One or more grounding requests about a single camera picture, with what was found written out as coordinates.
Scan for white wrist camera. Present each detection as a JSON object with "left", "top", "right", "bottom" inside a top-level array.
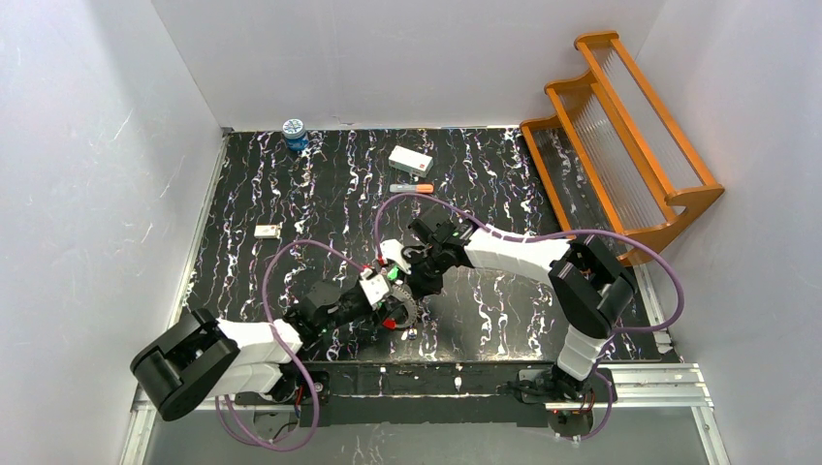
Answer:
[
  {"left": 377, "top": 239, "right": 411, "bottom": 274},
  {"left": 359, "top": 268, "right": 392, "bottom": 309}
]

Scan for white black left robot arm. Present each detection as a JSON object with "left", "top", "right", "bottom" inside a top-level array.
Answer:
[{"left": 130, "top": 277, "right": 419, "bottom": 421}]

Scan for white orange marker pen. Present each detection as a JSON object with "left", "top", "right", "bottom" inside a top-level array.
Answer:
[{"left": 389, "top": 183, "right": 434, "bottom": 195}]

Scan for small white eraser block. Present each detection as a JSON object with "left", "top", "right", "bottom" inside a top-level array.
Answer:
[{"left": 254, "top": 225, "right": 281, "bottom": 239}]

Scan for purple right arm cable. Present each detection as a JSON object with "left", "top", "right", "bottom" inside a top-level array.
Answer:
[{"left": 373, "top": 192, "right": 686, "bottom": 442}]

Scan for white green small box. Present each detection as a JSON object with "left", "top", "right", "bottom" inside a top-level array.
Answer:
[{"left": 389, "top": 145, "right": 432, "bottom": 177}]

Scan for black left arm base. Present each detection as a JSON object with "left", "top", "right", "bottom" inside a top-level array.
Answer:
[{"left": 266, "top": 362, "right": 332, "bottom": 414}]

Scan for blue jar with white lid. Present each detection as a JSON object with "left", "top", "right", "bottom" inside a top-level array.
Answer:
[{"left": 282, "top": 118, "right": 309, "bottom": 152}]

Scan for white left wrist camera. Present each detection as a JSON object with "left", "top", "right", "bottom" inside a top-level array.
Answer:
[{"left": 359, "top": 268, "right": 392, "bottom": 309}]

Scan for orange wooden tiered rack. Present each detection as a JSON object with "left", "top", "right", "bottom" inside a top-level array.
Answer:
[{"left": 520, "top": 31, "right": 725, "bottom": 253}]

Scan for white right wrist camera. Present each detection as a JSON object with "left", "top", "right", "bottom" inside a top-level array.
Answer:
[{"left": 377, "top": 239, "right": 411, "bottom": 274}]

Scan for aluminium frame rail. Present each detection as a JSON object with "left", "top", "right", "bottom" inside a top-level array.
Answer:
[{"left": 131, "top": 362, "right": 715, "bottom": 412}]

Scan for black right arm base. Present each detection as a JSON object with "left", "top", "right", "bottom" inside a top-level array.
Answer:
[{"left": 497, "top": 366, "right": 618, "bottom": 443}]

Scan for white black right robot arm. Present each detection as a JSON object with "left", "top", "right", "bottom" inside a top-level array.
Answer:
[{"left": 379, "top": 208, "right": 638, "bottom": 386}]

